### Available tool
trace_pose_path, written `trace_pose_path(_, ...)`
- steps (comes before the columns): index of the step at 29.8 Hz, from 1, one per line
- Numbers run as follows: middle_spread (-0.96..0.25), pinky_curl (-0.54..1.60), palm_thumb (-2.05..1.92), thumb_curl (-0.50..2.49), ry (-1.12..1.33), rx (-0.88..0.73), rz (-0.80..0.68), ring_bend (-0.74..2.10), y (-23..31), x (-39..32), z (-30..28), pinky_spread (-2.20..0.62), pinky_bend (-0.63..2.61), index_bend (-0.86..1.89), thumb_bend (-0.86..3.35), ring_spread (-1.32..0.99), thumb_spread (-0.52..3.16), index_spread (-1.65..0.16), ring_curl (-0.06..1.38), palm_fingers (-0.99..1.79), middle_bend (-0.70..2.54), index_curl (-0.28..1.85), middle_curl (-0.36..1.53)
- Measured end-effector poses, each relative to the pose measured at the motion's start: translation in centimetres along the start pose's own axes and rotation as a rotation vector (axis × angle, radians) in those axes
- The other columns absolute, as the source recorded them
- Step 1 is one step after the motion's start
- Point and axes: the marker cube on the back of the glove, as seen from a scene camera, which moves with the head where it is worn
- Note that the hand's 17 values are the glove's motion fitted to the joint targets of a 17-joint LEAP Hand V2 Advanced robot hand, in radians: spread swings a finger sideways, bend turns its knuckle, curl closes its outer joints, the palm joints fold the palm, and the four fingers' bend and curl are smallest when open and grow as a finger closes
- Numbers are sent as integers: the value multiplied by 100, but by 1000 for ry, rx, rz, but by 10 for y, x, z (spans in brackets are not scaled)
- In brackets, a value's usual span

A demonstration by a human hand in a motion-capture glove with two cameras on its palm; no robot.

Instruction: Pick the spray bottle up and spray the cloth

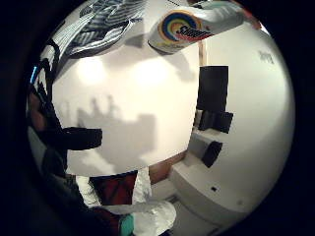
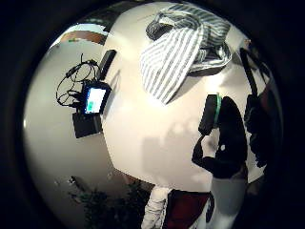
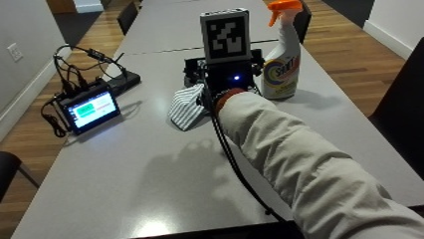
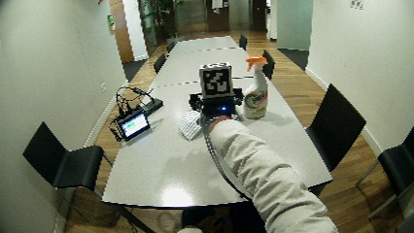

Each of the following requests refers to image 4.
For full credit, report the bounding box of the black glove cable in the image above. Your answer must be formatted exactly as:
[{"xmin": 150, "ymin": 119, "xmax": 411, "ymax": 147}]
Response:
[{"xmin": 201, "ymin": 114, "xmax": 253, "ymax": 200}]

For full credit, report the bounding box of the small black tablet screen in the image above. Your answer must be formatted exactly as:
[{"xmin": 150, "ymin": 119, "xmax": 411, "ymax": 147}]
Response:
[{"xmin": 114, "ymin": 110, "xmax": 153, "ymax": 142}]

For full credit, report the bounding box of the black cable bundle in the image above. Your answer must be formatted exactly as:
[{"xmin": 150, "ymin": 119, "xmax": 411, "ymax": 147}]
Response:
[{"xmin": 114, "ymin": 84, "xmax": 156, "ymax": 117}]

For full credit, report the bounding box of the brown wooden door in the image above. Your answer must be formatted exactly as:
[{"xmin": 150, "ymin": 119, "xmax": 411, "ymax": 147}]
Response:
[{"xmin": 108, "ymin": 0, "xmax": 137, "ymax": 64}]

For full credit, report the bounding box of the white striped cloth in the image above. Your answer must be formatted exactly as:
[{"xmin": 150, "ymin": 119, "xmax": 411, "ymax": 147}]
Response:
[{"xmin": 177, "ymin": 110, "xmax": 205, "ymax": 142}]

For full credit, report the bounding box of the white spray bottle orange nozzle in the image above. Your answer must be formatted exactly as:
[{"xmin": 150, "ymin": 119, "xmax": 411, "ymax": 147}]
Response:
[{"xmin": 242, "ymin": 55, "xmax": 270, "ymax": 120}]

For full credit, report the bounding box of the black box device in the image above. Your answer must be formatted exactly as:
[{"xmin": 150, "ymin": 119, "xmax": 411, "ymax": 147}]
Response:
[{"xmin": 141, "ymin": 98, "xmax": 165, "ymax": 117}]

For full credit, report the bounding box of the green potted plant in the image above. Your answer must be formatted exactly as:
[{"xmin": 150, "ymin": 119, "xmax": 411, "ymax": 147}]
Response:
[{"xmin": 137, "ymin": 0, "xmax": 185, "ymax": 40}]

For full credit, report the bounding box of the white cube with black markers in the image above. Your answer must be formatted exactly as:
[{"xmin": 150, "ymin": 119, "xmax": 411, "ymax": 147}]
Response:
[{"xmin": 198, "ymin": 62, "xmax": 236, "ymax": 100}]

